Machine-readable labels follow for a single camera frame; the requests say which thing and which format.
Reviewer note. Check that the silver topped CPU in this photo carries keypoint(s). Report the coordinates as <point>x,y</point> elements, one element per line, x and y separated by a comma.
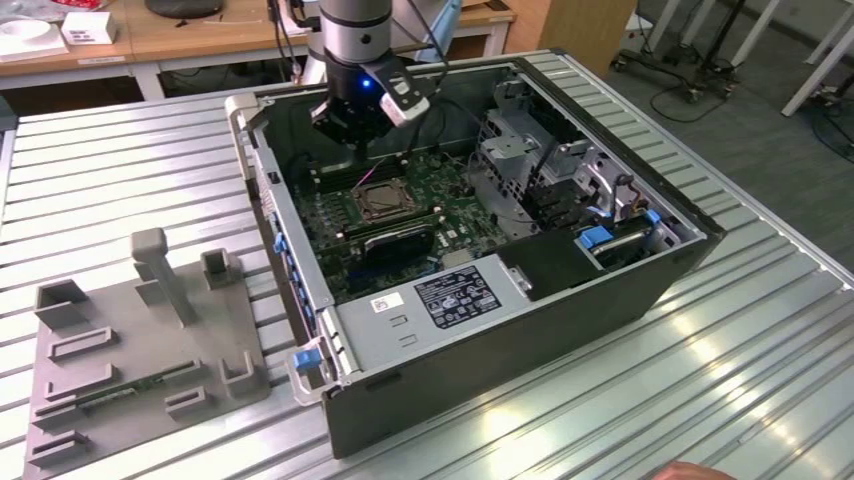
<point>385,199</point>

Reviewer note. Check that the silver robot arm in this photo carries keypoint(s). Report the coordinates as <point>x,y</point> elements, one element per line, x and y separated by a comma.
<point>353,30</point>

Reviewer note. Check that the CPU socket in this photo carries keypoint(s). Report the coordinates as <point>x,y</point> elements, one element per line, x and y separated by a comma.
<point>368,219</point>

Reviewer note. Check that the silver drive cage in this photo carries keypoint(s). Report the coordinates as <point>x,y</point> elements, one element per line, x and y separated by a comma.
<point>507,130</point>

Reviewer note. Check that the green motherboard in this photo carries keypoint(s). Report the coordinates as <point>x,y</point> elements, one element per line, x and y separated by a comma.
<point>460,220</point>

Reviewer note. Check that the black graphics card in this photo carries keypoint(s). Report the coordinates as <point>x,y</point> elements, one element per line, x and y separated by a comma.
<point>396,247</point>

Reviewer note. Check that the wooden desk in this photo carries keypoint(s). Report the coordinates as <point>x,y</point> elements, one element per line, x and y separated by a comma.
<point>200,30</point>

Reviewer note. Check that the black round pad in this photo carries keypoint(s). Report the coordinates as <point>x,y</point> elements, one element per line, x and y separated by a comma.
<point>183,7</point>

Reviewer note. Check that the wooden cabinet panel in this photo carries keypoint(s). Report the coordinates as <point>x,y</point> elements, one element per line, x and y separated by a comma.
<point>587,30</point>

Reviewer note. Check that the white cardboard box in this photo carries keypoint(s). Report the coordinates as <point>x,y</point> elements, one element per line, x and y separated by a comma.
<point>86,25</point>

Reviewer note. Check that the grey power supply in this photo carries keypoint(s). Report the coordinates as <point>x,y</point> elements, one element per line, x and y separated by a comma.
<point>387,330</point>

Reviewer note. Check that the hard disk in blue carrier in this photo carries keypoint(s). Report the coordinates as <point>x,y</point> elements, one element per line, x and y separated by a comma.
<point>594,236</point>

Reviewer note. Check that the red plastic packet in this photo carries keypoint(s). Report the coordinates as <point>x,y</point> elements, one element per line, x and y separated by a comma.
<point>80,4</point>

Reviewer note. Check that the blue case latch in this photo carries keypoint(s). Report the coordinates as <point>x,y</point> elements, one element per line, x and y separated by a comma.
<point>305,361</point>

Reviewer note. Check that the white square tray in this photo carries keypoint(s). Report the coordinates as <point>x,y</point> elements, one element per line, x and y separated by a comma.
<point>26,40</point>

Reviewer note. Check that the grey parts rack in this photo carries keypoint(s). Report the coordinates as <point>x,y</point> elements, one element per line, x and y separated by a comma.
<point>133,340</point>

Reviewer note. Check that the black wheeled stand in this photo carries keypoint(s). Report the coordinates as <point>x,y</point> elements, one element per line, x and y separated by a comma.
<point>714,42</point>

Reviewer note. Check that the black open PC case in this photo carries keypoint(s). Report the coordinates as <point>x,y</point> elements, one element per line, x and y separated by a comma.
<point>500,390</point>

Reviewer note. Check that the green RAM stick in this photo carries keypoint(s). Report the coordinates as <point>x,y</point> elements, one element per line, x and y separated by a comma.
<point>123,389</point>

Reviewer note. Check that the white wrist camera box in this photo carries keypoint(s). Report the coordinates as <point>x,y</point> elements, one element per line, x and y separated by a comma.
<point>407,107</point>

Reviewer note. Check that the white table frame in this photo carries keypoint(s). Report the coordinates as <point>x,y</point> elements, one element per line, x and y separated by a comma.
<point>792,106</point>

